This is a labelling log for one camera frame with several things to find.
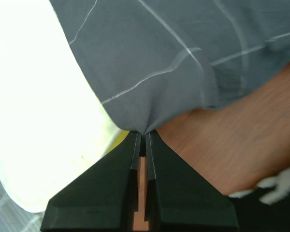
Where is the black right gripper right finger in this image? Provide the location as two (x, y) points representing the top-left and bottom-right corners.
(145, 131), (239, 231)

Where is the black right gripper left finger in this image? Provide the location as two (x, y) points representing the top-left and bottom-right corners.
(40, 131), (142, 231)

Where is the cream yellow-edged pillow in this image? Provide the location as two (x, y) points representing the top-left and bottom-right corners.
(0, 0), (138, 213)

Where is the grey checked pillowcase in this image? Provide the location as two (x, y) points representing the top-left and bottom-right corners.
(0, 0), (290, 232)

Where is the zebra print blanket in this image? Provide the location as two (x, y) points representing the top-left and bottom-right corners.
(228, 167), (290, 232)

